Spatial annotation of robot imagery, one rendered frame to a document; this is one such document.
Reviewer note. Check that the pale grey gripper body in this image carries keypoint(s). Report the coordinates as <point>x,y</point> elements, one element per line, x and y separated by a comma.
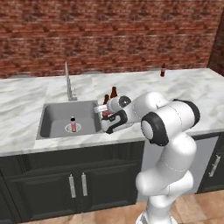
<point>100,108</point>

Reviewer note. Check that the small brown bottle red label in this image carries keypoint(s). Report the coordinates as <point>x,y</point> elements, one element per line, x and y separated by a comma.
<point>162,71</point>

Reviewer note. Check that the small red bottle black cap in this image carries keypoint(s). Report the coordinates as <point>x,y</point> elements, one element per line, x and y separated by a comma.
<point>73,124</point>

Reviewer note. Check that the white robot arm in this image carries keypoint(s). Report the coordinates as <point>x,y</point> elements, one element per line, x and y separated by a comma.
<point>172,151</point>

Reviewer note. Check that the dark cupboard door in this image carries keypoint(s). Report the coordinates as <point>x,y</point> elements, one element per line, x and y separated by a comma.
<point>40,194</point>
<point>110,186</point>
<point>217,178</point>

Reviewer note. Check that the silver tap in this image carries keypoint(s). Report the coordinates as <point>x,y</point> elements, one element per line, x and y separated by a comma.
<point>68,84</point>

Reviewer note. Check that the grey dishwasher front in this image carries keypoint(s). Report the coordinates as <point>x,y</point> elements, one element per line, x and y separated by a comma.
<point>204,163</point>

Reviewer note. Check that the dark fixed cupboard panel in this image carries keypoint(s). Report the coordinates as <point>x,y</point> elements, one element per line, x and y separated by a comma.
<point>70,157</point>

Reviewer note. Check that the large brown bottle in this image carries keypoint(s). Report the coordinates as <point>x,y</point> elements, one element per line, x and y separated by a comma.
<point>106,99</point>
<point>113,92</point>

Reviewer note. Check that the grey sink basin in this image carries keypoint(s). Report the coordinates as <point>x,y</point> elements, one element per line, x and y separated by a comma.
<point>58,116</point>

